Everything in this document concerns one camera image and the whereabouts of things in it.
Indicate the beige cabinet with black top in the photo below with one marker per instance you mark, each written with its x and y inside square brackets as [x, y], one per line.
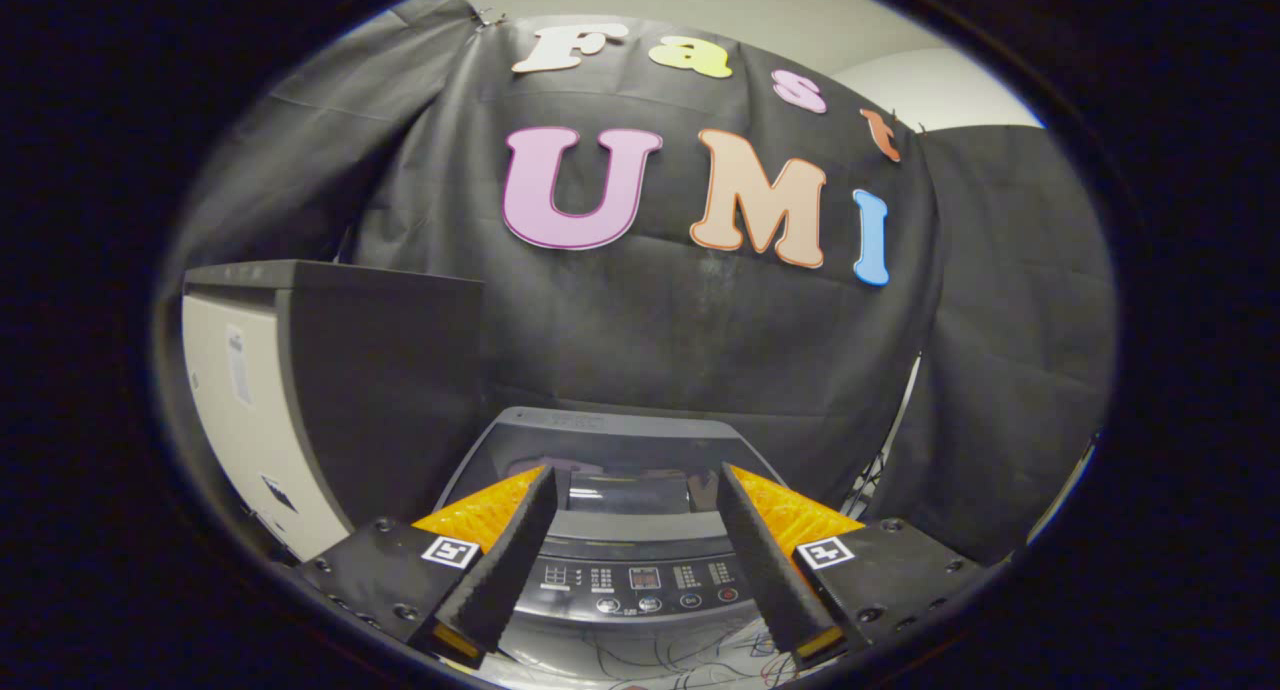
[380, 390]

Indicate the black backdrop cloth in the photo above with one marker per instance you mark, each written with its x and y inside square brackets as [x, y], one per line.
[650, 320]

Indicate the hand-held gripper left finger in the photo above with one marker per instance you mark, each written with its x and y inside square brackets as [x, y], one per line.
[505, 565]

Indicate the grey washing machine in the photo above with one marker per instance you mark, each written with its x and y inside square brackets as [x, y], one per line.
[640, 580]

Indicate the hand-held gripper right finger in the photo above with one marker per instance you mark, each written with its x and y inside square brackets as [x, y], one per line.
[765, 565]

